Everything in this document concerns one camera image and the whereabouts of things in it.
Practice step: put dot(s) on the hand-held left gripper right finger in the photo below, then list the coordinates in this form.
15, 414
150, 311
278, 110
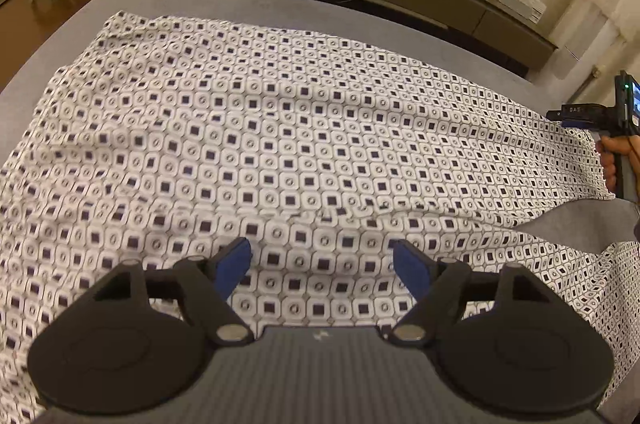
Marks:
410, 262

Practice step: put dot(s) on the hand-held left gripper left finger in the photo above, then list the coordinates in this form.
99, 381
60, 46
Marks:
235, 265

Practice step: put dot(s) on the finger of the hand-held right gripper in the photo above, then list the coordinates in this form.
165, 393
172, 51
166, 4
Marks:
575, 115

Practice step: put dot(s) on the white dark-square patterned garment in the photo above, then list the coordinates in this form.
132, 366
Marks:
300, 129

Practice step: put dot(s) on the person's right hand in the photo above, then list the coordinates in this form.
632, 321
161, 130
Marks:
608, 164

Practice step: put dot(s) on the cream curtain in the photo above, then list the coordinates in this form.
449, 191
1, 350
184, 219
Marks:
600, 19

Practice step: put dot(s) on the white cardboard box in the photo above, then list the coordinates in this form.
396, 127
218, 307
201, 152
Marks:
525, 4

